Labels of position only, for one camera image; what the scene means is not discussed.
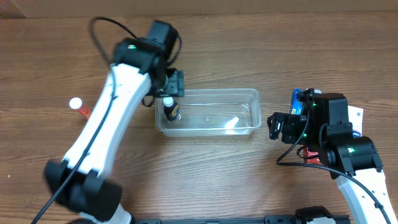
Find dark bottle with white cap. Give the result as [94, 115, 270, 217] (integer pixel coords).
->
[162, 96, 179, 121]

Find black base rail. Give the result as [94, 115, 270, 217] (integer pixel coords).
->
[132, 206, 351, 224]

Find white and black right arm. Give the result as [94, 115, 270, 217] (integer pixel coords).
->
[267, 110, 397, 223]

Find clear plastic container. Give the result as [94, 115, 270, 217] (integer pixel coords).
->
[155, 88, 262, 137]

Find blue lozenge box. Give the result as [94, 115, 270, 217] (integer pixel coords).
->
[290, 88, 303, 115]

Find red Panadol box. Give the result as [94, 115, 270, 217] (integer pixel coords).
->
[303, 147, 322, 165]

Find orange tube with white cap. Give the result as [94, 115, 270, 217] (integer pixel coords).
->
[69, 97, 91, 120]

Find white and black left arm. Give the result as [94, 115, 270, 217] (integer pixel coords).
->
[34, 37, 184, 223]

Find white and blue plaster box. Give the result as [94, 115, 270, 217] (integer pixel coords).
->
[348, 106, 364, 138]

